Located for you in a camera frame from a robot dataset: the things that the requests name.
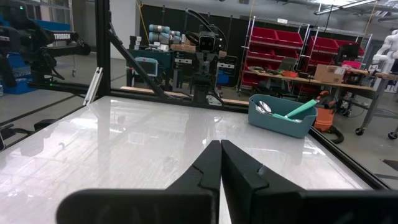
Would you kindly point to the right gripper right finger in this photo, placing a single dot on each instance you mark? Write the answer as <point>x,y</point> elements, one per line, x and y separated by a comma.
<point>295,208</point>

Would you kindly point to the black Trossen-labelled robot arm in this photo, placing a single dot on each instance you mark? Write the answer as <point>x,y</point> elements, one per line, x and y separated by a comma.
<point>62,46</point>

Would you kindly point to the grey laptop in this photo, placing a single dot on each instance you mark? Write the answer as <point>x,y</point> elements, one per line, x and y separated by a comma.
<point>287,63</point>

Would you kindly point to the wooden table side board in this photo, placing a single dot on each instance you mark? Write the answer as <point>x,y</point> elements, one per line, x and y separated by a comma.
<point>140,90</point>

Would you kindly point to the small black monitor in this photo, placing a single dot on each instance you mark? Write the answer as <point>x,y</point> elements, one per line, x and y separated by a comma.
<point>348,51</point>

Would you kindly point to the white ceiling light tube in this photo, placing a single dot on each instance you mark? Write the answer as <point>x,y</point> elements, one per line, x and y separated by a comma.
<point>345,5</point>

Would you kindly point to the pink box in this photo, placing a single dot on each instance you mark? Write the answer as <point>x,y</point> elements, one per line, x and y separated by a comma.
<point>353,64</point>

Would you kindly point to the teal equipment cabinet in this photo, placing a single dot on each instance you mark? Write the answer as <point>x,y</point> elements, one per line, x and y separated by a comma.
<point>164,62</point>

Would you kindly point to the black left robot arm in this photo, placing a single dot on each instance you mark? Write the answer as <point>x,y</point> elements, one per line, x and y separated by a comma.
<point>202,93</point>

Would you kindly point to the orange vacuum cleaner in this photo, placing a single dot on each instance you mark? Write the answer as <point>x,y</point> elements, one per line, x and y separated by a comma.
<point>323,121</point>

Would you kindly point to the white robot figure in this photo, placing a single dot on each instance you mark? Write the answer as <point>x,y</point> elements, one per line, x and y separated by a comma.
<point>387,49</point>

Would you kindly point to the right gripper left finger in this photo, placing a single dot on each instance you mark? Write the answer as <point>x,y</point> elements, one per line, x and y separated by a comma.
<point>155,207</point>

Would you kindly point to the black table frame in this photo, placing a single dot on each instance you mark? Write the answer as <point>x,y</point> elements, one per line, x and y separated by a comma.
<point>102,46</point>

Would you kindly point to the grey teach pendant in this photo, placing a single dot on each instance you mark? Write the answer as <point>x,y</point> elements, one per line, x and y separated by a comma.
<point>146,67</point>

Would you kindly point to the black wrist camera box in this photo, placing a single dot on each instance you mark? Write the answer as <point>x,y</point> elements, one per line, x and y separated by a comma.
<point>207,42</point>

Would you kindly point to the red bin shelf rack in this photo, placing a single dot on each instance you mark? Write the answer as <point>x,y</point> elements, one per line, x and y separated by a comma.
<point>323,43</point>
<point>273,35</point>

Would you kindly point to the silver aluminium extrusion bar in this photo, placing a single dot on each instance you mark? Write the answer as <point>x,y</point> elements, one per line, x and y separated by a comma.
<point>93,84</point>

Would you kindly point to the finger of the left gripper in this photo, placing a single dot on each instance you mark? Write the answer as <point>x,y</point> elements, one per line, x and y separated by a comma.
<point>211,71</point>
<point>202,71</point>

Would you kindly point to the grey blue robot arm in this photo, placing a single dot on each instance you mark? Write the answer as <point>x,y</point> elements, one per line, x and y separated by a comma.
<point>161,32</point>

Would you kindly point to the teal plastic bin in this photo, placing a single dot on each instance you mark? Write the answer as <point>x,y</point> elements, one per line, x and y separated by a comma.
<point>280,127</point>

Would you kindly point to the cardboard box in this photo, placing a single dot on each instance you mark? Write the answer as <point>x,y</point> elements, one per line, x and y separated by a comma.
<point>329,73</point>

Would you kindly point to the wooden top desk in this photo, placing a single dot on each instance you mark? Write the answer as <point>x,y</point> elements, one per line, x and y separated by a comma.
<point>357,85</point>

